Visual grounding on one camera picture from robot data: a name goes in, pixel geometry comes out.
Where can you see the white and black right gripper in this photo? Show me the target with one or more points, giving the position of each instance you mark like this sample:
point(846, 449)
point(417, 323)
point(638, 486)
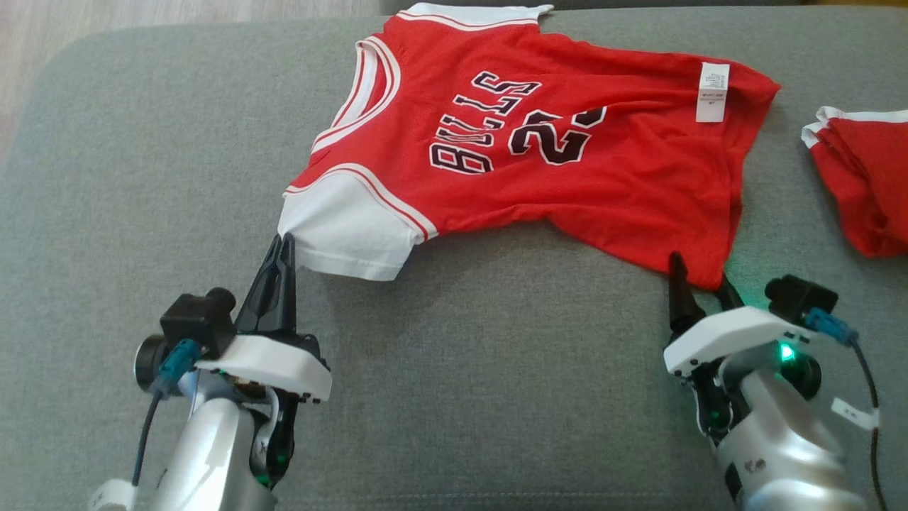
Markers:
point(738, 330)

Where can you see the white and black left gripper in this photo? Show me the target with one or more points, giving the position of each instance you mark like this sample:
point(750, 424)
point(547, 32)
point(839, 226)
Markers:
point(277, 365)

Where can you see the red Bulls basketball jersey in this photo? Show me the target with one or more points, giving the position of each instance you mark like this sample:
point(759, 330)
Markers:
point(496, 199)

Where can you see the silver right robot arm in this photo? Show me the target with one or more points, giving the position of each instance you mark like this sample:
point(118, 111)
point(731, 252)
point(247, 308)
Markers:
point(787, 454)

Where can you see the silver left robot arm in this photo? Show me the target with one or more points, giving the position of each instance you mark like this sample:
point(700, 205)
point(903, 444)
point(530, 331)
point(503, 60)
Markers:
point(206, 454)

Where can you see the red garment with white trim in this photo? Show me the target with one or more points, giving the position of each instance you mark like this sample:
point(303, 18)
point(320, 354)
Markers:
point(869, 184)

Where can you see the grey sofa chaise cushion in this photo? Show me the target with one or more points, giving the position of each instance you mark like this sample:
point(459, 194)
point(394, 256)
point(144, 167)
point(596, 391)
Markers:
point(496, 397)

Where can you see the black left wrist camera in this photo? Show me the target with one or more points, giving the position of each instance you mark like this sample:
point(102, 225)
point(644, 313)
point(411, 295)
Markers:
point(195, 319)

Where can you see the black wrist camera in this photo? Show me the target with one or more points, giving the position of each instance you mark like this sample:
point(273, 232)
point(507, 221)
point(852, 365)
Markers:
point(798, 298)
point(195, 319)

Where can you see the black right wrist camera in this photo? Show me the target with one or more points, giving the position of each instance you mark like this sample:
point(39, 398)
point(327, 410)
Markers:
point(798, 298)

